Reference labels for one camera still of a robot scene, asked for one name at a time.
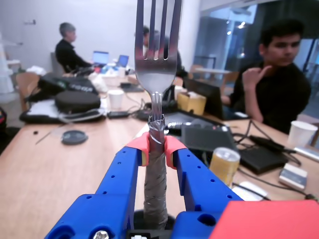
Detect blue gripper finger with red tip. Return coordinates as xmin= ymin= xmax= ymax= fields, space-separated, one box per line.
xmin=44 ymin=133 xmax=151 ymax=239
xmin=163 ymin=135 xmax=244 ymax=239

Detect metal fork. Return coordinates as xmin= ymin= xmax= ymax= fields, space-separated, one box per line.
xmin=134 ymin=0 xmax=183 ymax=231

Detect yellow drink can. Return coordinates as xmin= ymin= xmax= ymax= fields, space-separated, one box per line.
xmin=209 ymin=146 xmax=241 ymax=187

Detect black flat box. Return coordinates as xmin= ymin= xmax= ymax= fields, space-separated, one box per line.
xmin=180 ymin=124 xmax=236 ymax=153

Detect black hard case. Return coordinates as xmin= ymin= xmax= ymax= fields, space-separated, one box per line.
xmin=238 ymin=145 xmax=290 ymax=175

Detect black round lid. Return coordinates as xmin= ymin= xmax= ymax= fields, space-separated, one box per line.
xmin=61 ymin=129 xmax=89 ymax=146

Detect black phone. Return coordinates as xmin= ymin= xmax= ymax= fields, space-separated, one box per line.
xmin=107 ymin=111 xmax=130 ymax=119

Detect yellow cardboard box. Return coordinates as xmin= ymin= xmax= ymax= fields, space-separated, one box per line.
xmin=176 ymin=92 xmax=207 ymax=116

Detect black open laptop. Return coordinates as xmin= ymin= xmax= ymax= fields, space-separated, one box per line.
xmin=183 ymin=78 xmax=250 ymax=121

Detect white paper cup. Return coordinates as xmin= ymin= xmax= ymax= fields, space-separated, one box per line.
xmin=107 ymin=89 xmax=125 ymax=111
xmin=287 ymin=120 xmax=319 ymax=148

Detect small silver box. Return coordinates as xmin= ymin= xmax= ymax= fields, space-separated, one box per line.
xmin=278 ymin=163 xmax=309 ymax=191

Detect black round case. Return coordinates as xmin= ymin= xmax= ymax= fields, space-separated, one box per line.
xmin=54 ymin=90 xmax=101 ymax=114

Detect person with dark hair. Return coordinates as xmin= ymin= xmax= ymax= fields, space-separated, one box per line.
xmin=142 ymin=26 xmax=189 ymax=78

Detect person in black shirt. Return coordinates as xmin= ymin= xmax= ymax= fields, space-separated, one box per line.
xmin=221 ymin=18 xmax=312 ymax=135

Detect black bag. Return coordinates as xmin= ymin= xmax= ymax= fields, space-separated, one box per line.
xmin=38 ymin=73 xmax=100 ymax=97

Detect small open laptop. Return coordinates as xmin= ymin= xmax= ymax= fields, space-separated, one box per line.
xmin=117 ymin=54 xmax=130 ymax=68

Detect open laptop, blue screen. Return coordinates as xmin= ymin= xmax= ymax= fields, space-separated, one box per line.
xmin=92 ymin=50 xmax=110 ymax=67

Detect light wooden chair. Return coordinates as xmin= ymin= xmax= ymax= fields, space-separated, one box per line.
xmin=15 ymin=72 xmax=41 ymax=113

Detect gray-haired person in black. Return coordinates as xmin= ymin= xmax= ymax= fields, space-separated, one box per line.
xmin=54 ymin=22 xmax=93 ymax=75

